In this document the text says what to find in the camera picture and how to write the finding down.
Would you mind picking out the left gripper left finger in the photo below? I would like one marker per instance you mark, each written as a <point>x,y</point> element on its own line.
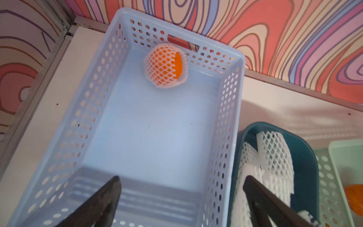
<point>99,209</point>

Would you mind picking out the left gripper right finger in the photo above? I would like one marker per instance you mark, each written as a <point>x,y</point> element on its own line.
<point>266,208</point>

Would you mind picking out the netted orange top exposed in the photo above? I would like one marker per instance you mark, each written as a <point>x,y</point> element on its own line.
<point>166,66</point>

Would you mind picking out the dark teal plastic tray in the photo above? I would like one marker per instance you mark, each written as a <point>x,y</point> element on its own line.
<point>306,182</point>

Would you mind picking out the mint green perforated basket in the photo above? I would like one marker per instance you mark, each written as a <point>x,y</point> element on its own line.
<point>340,165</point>

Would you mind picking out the lavender perforated plastic basket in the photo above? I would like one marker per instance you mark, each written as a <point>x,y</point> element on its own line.
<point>173,149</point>

